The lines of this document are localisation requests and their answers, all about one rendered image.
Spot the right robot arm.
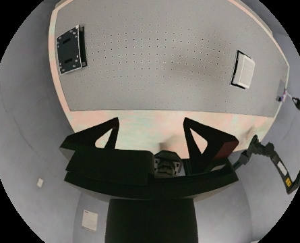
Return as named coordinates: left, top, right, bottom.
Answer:
left=249, top=139, right=300, bottom=195

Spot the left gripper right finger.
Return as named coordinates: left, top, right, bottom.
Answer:
left=183, top=117, right=239, bottom=175

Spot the white tube carrier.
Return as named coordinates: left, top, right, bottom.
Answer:
left=234, top=54, right=255, bottom=88

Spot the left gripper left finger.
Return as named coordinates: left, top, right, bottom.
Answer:
left=64, top=117, right=120, bottom=149

